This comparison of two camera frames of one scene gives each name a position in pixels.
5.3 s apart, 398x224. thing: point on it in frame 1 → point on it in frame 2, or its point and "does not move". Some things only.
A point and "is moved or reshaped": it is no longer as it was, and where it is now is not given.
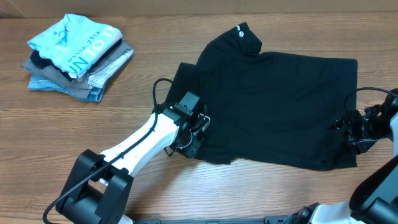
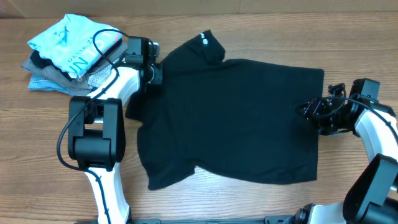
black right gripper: x=348 y=122 → x=307 y=114
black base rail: x=272 y=219 does not move
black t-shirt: x=269 y=108 is moved or reshaped
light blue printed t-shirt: x=75 y=44 does not move
